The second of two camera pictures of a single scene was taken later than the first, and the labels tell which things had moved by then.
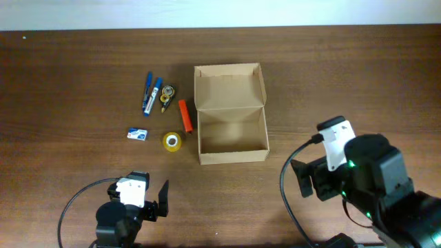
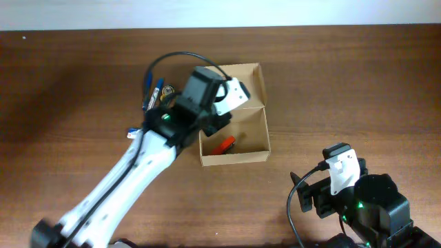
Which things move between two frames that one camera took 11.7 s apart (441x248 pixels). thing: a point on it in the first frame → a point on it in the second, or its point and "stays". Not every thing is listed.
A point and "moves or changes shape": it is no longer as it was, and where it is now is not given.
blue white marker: (153, 96) stays
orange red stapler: (185, 115) moves or changes shape
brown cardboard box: (232, 125) stays
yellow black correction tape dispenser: (167, 92) stays
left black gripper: (151, 209) → (216, 123)
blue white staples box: (137, 133) stays
